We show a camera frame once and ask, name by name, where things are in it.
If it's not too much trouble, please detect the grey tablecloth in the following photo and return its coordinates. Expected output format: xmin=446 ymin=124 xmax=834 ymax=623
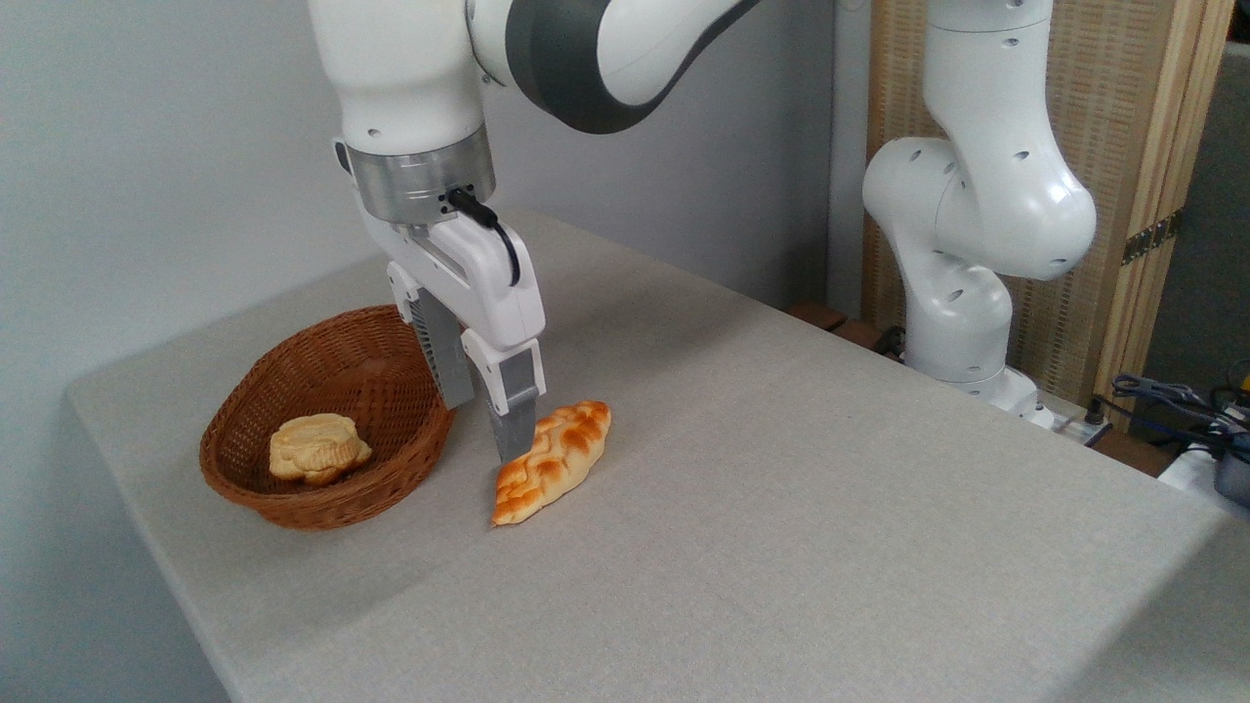
xmin=64 ymin=210 xmax=1250 ymax=703

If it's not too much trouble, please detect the metal screen hinge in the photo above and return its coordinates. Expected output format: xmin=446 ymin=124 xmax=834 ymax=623
xmin=1120 ymin=209 xmax=1186 ymax=267

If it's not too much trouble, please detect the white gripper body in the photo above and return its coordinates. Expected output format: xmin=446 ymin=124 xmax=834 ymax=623
xmin=357 ymin=208 xmax=547 ymax=353

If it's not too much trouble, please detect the braided golden bread loaf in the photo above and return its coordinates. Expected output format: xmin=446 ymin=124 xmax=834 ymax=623
xmin=491 ymin=399 xmax=613 ymax=527

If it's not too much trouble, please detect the round pale bread bun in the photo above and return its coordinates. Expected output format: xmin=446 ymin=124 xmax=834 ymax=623
xmin=269 ymin=412 xmax=374 ymax=487

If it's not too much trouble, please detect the brown wooden block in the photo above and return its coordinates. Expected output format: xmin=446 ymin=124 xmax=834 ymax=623
xmin=786 ymin=301 xmax=849 ymax=333
xmin=830 ymin=320 xmax=888 ymax=352

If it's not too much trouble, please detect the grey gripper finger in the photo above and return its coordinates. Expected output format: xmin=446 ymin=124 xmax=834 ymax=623
xmin=386 ymin=261 xmax=478 ymax=410
xmin=460 ymin=328 xmax=546 ymax=464

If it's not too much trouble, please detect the blue and black cable bundle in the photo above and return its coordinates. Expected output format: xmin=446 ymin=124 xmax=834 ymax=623
xmin=1094 ymin=373 xmax=1250 ymax=462

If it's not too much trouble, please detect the white power strip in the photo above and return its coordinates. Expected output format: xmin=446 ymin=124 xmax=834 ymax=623
xmin=1156 ymin=442 xmax=1250 ymax=518

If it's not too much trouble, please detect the brown wicker basket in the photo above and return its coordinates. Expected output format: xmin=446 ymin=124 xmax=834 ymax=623
xmin=199 ymin=305 xmax=458 ymax=532

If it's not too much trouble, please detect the grey box with cables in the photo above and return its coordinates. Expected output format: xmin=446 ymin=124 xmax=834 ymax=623
xmin=1213 ymin=451 xmax=1250 ymax=509

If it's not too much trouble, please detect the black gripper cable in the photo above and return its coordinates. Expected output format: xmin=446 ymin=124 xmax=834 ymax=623
xmin=443 ymin=186 xmax=522 ymax=288

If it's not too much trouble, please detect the wooden woven folding screen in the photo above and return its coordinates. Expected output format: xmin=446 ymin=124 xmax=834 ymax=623
xmin=859 ymin=0 xmax=1237 ymax=433

